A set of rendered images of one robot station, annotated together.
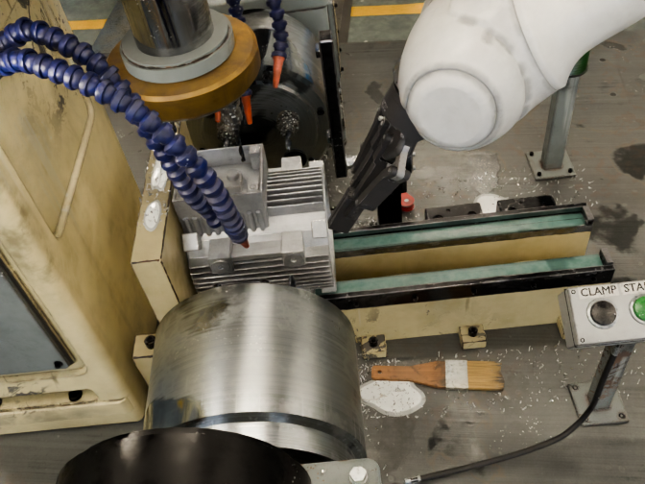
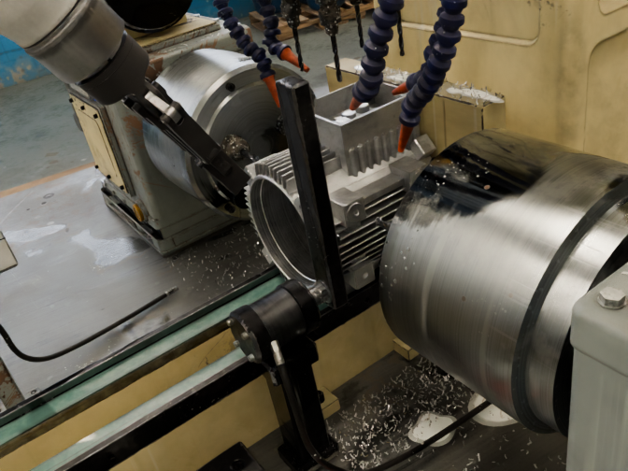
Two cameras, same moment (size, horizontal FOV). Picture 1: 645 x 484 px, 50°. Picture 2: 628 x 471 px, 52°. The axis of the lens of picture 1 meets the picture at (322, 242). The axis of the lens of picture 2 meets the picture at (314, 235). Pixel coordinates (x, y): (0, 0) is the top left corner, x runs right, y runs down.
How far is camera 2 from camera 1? 1.40 m
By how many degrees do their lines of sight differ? 95
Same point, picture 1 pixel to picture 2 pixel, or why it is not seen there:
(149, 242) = (347, 64)
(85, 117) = (526, 35)
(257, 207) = not seen: hidden behind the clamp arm
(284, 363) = (180, 74)
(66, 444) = not seen: hidden behind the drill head
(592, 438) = (28, 386)
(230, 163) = (375, 131)
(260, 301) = (217, 71)
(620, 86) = not seen: outside the picture
